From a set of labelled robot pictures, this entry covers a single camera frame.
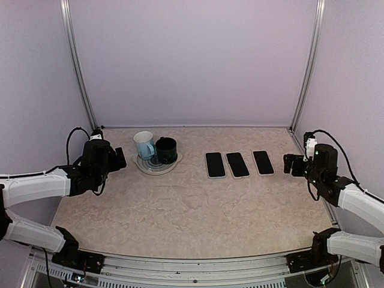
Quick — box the right aluminium frame post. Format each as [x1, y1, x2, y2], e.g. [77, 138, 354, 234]
[290, 0, 326, 133]

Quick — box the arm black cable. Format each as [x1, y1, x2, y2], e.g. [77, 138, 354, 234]
[0, 127, 106, 196]
[305, 129, 384, 205]

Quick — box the round grey swirl tray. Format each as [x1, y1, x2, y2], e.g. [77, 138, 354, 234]
[131, 153, 183, 176]

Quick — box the aluminium front rail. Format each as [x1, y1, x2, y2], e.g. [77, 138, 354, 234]
[18, 248, 369, 287]

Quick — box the light blue mug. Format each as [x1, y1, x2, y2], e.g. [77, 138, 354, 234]
[133, 131, 155, 160]

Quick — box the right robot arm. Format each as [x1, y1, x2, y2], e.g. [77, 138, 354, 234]
[283, 139, 383, 271]

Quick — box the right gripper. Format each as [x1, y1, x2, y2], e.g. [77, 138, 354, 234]
[284, 153, 324, 188]

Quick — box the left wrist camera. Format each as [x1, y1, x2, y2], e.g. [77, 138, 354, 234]
[89, 128, 104, 140]

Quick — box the pink phone case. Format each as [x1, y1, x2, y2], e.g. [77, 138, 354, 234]
[253, 151, 275, 176]

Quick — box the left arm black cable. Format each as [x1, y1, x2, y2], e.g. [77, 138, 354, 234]
[0, 127, 106, 196]

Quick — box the dark green mug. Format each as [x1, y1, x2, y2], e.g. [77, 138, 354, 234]
[155, 137, 178, 164]

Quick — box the aluminium frame post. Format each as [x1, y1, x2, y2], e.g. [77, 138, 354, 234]
[290, 0, 326, 133]
[60, 0, 98, 130]

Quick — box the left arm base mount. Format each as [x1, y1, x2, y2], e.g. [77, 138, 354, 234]
[52, 250, 105, 274]

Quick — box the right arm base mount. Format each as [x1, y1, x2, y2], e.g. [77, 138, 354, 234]
[286, 249, 339, 273]

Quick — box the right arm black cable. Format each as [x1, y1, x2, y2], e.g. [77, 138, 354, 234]
[305, 129, 384, 205]

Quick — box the left aluminium frame post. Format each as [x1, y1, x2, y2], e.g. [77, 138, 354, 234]
[60, 0, 98, 130]

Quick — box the lavender phone case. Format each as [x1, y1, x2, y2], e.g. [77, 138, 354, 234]
[205, 152, 226, 178]

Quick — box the white phone case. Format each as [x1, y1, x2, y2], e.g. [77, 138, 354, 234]
[226, 152, 250, 179]

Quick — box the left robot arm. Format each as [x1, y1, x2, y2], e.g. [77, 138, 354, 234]
[1, 139, 127, 267]

